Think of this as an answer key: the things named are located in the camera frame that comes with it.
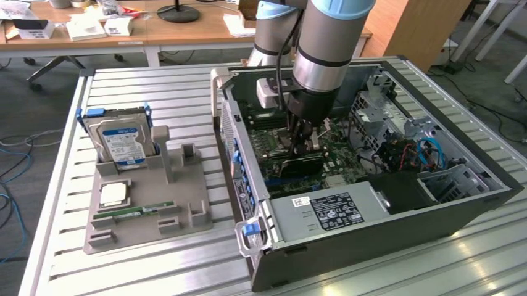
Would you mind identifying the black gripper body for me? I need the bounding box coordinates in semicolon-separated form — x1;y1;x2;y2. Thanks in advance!
286;89;342;126

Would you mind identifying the black graphics card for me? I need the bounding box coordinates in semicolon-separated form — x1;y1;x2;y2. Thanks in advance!
279;152;326;179

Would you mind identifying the CPU socket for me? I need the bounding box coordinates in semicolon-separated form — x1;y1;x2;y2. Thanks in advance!
275;126;297;154

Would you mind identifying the metal socket cover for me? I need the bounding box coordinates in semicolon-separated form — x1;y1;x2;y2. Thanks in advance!
309;118;337;152

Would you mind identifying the black RAM stick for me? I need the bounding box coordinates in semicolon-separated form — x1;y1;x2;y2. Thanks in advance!
267;150;329;167

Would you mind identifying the silver chipset heatsink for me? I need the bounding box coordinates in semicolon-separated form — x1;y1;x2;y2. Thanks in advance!
325;176;350;189

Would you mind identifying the blue expansion slot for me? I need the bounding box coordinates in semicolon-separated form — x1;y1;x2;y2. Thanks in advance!
263;173;315;186

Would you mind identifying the metal drive cage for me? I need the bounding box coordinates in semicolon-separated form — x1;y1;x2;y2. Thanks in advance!
349;91;415;149

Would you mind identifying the grey power supply unit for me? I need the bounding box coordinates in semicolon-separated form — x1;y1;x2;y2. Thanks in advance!
263;181;391;243

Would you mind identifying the white paper stack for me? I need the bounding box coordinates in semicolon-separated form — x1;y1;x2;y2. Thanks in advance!
223;14;258;38

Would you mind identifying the brown cardboard box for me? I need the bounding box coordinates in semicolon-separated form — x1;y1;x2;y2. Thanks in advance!
238;0;261;28

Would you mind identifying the black open PC case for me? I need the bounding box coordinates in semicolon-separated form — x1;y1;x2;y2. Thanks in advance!
210;60;525;293

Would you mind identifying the wooden office desk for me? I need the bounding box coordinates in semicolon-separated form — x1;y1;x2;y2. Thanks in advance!
146;0;374;67
0;0;150;67

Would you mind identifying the wooden cabinet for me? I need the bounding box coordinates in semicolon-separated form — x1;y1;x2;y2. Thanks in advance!
362;0;473;72

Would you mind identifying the white box red button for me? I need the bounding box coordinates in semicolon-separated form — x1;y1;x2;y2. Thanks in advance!
438;39;459;67

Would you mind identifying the metal disk bay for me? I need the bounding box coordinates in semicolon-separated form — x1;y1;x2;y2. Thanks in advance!
417;165;495;204

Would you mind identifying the hard disk blue carrier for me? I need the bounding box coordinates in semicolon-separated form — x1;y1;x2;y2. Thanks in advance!
75;104;162;170

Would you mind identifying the black round lamp base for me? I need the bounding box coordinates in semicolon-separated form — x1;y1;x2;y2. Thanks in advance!
157;0;202;24

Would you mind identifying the green RAM stick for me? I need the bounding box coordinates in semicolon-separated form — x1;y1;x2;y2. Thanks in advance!
93;202;175;220

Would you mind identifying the grey parts rack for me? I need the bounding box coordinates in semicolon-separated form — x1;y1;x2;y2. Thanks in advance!
83;125;215;255

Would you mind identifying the silver CPU chip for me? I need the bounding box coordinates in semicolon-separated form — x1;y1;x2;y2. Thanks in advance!
98;183;129;208

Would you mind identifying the white labelled box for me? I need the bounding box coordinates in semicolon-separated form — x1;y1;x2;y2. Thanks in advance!
103;17;135;36

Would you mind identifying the white open box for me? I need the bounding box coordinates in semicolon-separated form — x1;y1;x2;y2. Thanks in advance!
66;14;107;42

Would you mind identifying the black castor desk leg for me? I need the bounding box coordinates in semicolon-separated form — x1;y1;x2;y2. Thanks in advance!
24;55;87;92

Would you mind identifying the black and white box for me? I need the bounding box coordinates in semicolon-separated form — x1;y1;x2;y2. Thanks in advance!
12;18;55;40

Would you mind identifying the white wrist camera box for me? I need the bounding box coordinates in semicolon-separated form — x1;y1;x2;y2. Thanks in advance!
255;78;297;109

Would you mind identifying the black camera cable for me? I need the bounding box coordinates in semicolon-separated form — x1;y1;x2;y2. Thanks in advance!
275;18;307;112

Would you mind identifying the red wire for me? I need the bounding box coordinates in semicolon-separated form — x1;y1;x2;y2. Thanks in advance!
402;144;414;170

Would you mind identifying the blue wire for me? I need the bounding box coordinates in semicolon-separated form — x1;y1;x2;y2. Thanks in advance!
415;138;449;170

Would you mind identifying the black floor cable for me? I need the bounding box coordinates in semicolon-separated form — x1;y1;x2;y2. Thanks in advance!
427;29;527;143

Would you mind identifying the white table frame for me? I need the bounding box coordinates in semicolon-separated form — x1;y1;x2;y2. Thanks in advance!
451;0;527;84

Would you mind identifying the grey floor cable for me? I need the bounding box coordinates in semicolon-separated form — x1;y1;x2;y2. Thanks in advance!
0;128;66;148

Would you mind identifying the blue floor cable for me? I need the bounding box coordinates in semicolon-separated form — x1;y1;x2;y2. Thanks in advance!
0;147;34;265

